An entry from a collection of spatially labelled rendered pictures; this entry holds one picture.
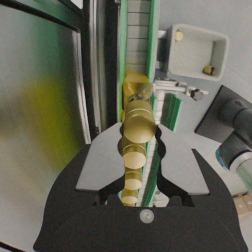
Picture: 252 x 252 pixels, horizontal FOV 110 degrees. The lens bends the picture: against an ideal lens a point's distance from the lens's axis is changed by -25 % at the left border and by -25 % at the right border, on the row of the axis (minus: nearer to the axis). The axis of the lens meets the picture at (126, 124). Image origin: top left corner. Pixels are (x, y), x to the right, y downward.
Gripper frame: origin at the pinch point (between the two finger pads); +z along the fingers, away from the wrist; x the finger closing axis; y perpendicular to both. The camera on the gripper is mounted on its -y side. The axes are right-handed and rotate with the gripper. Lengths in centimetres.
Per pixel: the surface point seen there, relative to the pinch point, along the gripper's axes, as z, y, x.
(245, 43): 42, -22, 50
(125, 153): 0.4, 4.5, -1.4
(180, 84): 26.0, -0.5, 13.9
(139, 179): 0.6, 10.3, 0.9
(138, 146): 1.4, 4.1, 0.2
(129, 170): 1.9, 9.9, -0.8
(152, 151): 28.4, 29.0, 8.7
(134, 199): 0.2, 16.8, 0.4
